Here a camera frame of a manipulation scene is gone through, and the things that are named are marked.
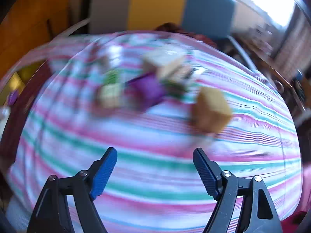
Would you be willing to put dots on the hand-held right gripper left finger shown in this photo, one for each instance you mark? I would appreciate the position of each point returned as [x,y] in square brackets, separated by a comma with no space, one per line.
[103,174]

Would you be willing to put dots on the green and white box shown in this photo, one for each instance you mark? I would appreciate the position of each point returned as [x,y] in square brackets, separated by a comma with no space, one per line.
[109,94]

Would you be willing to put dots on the grey yellow blue headboard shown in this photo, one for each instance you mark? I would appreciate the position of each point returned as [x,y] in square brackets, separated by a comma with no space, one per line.
[158,4]

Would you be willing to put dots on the pink striped curtain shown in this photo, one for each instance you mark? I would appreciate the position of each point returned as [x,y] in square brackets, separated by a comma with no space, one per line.
[291,34]

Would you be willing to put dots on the striped bed sheet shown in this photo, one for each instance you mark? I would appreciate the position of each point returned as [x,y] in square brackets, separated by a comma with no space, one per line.
[158,138]

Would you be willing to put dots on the metal bed rail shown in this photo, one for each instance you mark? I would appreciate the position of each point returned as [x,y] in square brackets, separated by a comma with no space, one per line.
[243,53]

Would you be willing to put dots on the wooden side table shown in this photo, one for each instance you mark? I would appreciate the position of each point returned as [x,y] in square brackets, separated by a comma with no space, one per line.
[274,70]

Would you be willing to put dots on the purple wrapper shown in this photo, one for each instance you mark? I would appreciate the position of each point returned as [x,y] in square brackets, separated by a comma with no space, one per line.
[148,89]
[12,97]

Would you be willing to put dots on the gold metal tin tray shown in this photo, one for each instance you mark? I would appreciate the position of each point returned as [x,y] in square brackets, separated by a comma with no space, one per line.
[17,82]

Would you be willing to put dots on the maroon cloth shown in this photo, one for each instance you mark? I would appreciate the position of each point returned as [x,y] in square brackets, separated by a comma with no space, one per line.
[170,27]

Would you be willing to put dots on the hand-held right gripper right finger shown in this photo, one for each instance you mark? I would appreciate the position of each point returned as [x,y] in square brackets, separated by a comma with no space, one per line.
[206,174]

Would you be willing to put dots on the wooden wardrobe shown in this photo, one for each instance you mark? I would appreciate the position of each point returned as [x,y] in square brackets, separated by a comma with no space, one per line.
[29,29]

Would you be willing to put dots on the white cardboard box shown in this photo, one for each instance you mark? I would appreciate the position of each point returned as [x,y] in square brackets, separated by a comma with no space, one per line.
[162,58]

